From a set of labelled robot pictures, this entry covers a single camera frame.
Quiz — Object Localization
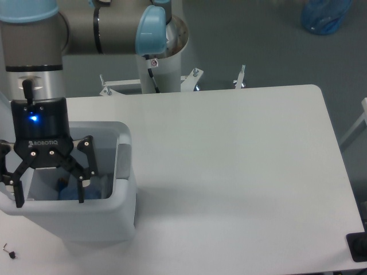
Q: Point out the white pedestal base frame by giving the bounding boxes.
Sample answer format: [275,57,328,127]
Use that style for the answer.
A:
[99,64,247,97]

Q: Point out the clear plastic water bottle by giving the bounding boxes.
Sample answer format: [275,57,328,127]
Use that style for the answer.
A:
[58,186,101,201]

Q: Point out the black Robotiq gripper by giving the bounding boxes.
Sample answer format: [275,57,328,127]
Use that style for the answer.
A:
[1,97,99,208]

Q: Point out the small black screw part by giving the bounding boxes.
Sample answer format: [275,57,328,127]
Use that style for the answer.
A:
[9,252,17,259]

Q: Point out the blue plastic bag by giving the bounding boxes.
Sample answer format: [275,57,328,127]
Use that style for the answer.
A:
[300,0,353,36]

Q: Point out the white furniture leg right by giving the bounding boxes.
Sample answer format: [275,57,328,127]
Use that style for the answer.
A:
[339,98,366,153]

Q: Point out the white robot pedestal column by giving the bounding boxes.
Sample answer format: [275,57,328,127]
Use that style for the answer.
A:
[135,53,181,94]

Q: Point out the black device at table edge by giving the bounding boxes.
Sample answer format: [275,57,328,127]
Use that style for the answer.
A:
[346,232,366,262]

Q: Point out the blue yellow snack wrapper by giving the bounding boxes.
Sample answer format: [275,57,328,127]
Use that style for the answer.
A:
[57,178,69,192]

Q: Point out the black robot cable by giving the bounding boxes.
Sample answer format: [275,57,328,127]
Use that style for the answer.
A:
[147,57,161,94]

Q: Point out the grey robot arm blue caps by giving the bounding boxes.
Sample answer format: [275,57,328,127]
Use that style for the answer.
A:
[1,1,171,208]

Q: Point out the white trash can lid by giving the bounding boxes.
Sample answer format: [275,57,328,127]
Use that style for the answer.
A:
[0,93,15,142]

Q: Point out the white trash can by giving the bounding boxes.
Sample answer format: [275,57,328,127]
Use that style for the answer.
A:
[1,121,136,242]

